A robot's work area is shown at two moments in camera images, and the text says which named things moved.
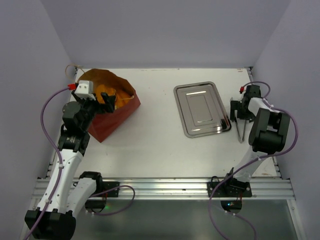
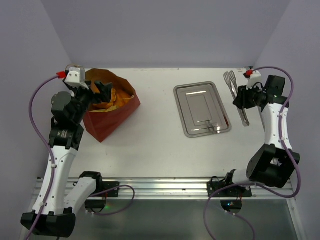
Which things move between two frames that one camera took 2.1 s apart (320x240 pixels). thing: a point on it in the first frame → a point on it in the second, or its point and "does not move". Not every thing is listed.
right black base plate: x=230 y=189 does not move
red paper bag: x=105 y=124 does not move
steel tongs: x=241 y=140 → x=230 y=77
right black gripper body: x=239 y=116 → x=242 y=97
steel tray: x=200 y=109 does not move
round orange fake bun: x=121 y=96 does not move
